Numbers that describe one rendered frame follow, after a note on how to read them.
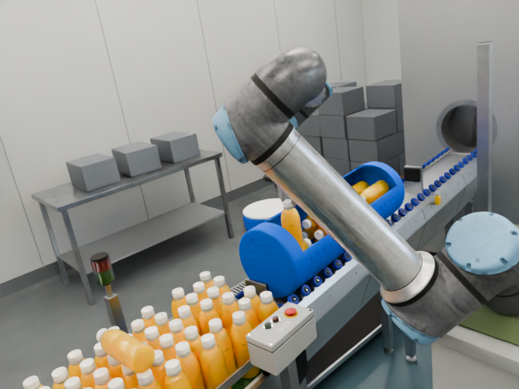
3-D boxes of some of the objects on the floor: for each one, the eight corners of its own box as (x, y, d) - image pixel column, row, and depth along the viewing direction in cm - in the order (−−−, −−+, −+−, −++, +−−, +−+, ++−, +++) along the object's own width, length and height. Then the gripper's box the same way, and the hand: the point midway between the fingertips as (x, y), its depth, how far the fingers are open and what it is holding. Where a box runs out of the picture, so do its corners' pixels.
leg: (418, 357, 270) (413, 262, 250) (413, 363, 266) (408, 267, 246) (408, 354, 274) (403, 260, 254) (404, 360, 270) (398, 265, 250)
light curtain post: (490, 330, 283) (493, 41, 229) (486, 336, 279) (490, 42, 225) (479, 328, 287) (480, 42, 233) (476, 333, 283) (476, 43, 229)
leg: (395, 350, 279) (389, 257, 259) (391, 355, 275) (385, 262, 255) (386, 346, 283) (380, 255, 263) (382, 352, 279) (374, 259, 259)
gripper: (305, 146, 166) (312, 201, 172) (280, 144, 173) (288, 197, 180) (290, 152, 160) (298, 209, 167) (266, 150, 167) (274, 205, 174)
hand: (287, 203), depth 171 cm, fingers closed on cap, 4 cm apart
